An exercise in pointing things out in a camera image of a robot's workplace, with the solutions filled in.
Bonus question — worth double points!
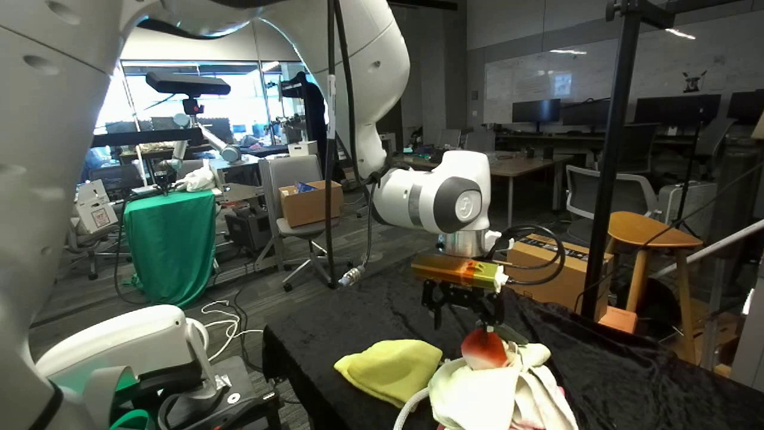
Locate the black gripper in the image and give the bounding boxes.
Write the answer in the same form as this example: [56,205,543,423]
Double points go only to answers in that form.
[418,280,501,335]

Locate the red plush toy green leaves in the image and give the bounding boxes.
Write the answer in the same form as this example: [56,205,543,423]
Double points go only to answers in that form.
[461,323,514,372]

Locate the pale green cloth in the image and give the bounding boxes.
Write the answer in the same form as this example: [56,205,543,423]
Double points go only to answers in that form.
[428,342,554,430]

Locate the yellow cloth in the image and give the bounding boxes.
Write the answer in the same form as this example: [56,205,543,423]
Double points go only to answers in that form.
[333,336,447,411]

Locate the white cloth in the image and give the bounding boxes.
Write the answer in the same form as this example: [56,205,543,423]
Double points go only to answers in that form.
[517,363,580,430]

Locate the cardboard box black tape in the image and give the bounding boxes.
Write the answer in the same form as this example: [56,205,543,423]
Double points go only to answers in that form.
[507,234,617,312]

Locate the black table cloth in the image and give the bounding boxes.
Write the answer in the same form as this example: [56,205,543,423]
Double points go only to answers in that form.
[260,251,764,430]

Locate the wooden office desk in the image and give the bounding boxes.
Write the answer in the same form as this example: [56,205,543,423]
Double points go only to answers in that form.
[487,152,564,230]

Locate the grey office chair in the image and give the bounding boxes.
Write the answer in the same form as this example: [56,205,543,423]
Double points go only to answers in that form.
[259,152,354,293]

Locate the small cardboard box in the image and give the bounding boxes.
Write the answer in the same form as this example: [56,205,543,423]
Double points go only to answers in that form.
[278,177,346,230]

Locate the black stand pole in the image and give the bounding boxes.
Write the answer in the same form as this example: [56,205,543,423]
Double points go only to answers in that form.
[580,0,648,320]

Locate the wooden stool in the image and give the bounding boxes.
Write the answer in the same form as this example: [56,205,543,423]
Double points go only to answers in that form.
[607,207,708,336]

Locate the mesh back office chair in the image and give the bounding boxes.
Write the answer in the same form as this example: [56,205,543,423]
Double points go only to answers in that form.
[564,163,665,223]

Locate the black computer monitor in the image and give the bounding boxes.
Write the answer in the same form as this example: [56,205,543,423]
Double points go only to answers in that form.
[561,96,617,128]
[511,96,561,127]
[632,92,723,128]

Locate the silver tripod pole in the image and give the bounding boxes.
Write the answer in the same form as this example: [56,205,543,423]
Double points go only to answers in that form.
[653,213,764,276]

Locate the green draped cloth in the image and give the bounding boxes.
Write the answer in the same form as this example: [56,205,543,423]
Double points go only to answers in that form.
[123,188,219,309]

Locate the white paper sign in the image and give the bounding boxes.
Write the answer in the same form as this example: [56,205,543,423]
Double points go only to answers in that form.
[77,177,119,234]

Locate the tan wrist mount piece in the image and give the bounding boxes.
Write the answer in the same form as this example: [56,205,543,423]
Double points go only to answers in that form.
[408,251,511,295]

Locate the white floor cable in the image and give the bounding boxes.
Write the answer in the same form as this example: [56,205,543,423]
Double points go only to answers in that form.
[198,295,268,347]

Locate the black bar camera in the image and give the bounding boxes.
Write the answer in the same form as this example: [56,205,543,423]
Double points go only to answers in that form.
[144,70,234,100]

